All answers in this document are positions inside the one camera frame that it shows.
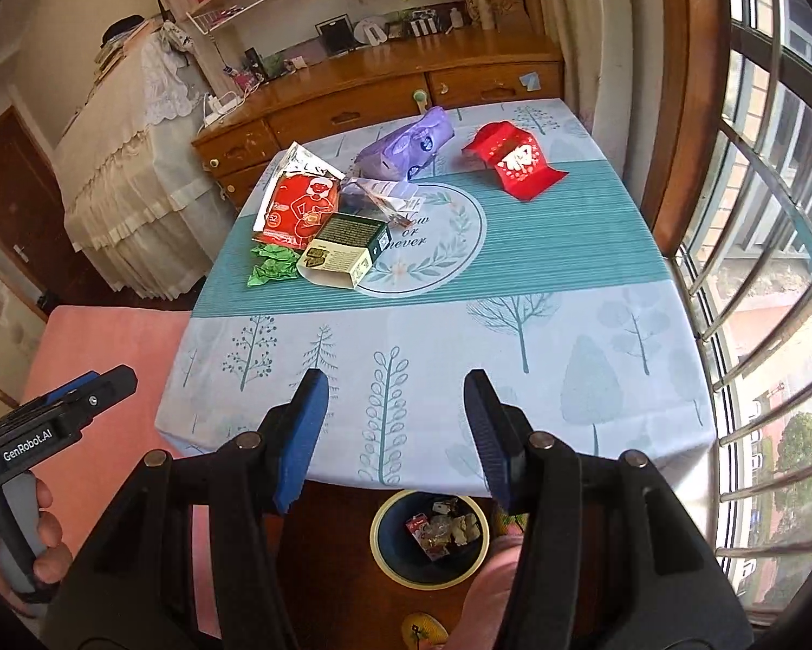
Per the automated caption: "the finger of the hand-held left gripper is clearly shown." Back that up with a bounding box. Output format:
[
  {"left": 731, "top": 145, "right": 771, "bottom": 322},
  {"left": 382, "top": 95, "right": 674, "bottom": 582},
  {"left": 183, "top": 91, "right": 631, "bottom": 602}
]
[
  {"left": 54, "top": 364, "right": 139, "bottom": 432},
  {"left": 40, "top": 371, "right": 102, "bottom": 405}
]

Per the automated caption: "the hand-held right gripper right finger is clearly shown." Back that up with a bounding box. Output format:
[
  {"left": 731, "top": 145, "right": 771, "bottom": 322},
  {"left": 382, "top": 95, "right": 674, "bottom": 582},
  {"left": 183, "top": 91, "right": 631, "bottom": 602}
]
[{"left": 463, "top": 369, "right": 755, "bottom": 650}]

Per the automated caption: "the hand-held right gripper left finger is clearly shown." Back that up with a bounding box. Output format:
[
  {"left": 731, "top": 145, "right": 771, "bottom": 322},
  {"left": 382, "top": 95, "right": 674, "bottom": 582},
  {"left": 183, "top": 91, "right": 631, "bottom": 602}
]
[{"left": 40, "top": 369, "right": 330, "bottom": 650}]

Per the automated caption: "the cream paper bag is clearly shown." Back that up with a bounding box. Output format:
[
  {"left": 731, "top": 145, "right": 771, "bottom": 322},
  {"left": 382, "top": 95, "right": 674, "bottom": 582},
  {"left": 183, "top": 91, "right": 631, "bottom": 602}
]
[{"left": 450, "top": 513, "right": 483, "bottom": 548}]

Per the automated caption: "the clear plastic bag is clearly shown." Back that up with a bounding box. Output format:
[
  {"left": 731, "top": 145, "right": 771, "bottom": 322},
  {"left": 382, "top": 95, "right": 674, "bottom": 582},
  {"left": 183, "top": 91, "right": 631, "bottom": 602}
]
[{"left": 423, "top": 521, "right": 456, "bottom": 562}]

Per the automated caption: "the dark bin with cream rim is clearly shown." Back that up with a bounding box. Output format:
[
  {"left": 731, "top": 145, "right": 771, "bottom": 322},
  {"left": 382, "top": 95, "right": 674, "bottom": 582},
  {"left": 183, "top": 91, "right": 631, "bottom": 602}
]
[{"left": 369, "top": 487, "right": 495, "bottom": 589}]

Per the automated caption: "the green wrapper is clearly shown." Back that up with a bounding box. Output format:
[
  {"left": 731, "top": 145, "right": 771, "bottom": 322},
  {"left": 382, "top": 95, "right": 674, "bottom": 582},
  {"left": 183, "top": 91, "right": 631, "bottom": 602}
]
[{"left": 246, "top": 242, "right": 305, "bottom": 287}]

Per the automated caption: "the green and cream cardboard box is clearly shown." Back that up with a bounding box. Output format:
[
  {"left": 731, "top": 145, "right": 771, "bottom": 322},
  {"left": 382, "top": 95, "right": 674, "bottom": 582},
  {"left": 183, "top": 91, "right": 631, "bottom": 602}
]
[{"left": 296, "top": 212, "right": 391, "bottom": 291}]

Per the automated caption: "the red snack bag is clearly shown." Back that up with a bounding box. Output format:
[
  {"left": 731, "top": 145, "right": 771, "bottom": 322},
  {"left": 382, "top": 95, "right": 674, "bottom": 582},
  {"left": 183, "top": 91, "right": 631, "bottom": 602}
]
[{"left": 252, "top": 142, "right": 347, "bottom": 248}]

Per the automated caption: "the clear wrapper with white label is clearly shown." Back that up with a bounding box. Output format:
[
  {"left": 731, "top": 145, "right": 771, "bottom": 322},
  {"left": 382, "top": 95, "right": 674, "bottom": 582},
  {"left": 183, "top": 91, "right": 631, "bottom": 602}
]
[{"left": 341, "top": 176, "right": 426, "bottom": 230}]

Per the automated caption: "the red paper packet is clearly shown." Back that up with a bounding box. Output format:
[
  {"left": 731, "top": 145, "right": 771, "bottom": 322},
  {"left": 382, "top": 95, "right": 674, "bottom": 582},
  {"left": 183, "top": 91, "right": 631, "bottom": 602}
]
[{"left": 461, "top": 120, "right": 570, "bottom": 202}]

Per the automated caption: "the purple plastic bag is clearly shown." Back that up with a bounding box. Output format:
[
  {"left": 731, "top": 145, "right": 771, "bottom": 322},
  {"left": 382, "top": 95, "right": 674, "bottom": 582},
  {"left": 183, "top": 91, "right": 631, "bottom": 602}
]
[{"left": 353, "top": 106, "right": 456, "bottom": 180}]

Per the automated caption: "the person's left hand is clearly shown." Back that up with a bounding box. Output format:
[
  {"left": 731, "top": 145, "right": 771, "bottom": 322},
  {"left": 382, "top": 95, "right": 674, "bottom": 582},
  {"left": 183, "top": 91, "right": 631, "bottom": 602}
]
[{"left": 0, "top": 476, "right": 75, "bottom": 620}]

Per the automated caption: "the pink bench cushion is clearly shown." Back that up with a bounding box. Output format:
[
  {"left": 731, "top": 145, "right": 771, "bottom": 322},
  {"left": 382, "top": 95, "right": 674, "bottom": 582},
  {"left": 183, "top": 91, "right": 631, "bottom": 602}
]
[{"left": 18, "top": 304, "right": 224, "bottom": 638}]

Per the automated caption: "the brown wooden door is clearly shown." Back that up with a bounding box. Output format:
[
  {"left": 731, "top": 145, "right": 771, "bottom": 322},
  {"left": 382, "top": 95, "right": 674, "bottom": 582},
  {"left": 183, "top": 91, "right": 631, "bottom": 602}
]
[{"left": 0, "top": 107, "right": 119, "bottom": 316}]

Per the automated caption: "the lace-covered furniture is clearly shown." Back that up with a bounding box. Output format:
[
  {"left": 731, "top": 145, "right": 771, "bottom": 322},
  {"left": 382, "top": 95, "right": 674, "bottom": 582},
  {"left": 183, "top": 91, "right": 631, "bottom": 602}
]
[{"left": 54, "top": 17, "right": 241, "bottom": 302}]

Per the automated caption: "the white power strip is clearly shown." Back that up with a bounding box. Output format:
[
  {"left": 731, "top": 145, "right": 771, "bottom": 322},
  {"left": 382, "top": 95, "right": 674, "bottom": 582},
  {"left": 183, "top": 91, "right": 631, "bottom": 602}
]
[{"left": 203, "top": 91, "right": 244, "bottom": 128}]

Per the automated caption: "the window with metal bars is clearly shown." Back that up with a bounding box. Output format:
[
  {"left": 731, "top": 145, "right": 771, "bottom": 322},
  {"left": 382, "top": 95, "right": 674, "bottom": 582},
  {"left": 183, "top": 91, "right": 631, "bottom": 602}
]
[{"left": 673, "top": 0, "right": 812, "bottom": 624}]

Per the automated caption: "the wooden dresser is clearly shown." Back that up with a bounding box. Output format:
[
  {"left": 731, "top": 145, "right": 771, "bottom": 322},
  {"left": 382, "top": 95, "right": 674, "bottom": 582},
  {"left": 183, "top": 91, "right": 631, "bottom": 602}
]
[{"left": 191, "top": 30, "right": 566, "bottom": 214}]

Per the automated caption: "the cream curtain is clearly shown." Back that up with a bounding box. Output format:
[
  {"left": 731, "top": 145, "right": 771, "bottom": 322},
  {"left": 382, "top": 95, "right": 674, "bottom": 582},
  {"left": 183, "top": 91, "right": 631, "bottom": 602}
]
[{"left": 529, "top": 0, "right": 660, "bottom": 150}]

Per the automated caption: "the lettered cardboard box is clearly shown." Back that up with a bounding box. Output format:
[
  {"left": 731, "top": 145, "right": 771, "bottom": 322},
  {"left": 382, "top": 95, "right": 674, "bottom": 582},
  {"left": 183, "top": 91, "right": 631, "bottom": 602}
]
[{"left": 463, "top": 0, "right": 529, "bottom": 31}]

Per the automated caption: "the black picture frame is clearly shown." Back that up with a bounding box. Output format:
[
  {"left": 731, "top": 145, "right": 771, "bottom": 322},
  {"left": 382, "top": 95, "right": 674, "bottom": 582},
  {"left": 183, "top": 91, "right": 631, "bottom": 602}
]
[{"left": 315, "top": 15, "right": 358, "bottom": 57}]

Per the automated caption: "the wooden window frame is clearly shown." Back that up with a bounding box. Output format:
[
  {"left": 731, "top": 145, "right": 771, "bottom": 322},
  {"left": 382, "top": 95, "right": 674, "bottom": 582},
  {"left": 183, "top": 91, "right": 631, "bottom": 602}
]
[{"left": 639, "top": 0, "right": 735, "bottom": 255}]

